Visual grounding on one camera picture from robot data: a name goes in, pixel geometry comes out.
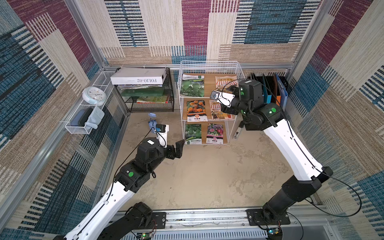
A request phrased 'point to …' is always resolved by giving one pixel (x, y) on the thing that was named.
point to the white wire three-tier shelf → (204, 122)
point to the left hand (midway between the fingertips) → (174, 138)
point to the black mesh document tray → (131, 104)
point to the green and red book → (163, 99)
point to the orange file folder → (275, 98)
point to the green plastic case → (143, 92)
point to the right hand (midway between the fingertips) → (227, 91)
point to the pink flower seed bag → (215, 134)
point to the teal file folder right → (268, 98)
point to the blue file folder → (284, 93)
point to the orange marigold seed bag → (196, 111)
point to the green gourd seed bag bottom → (193, 135)
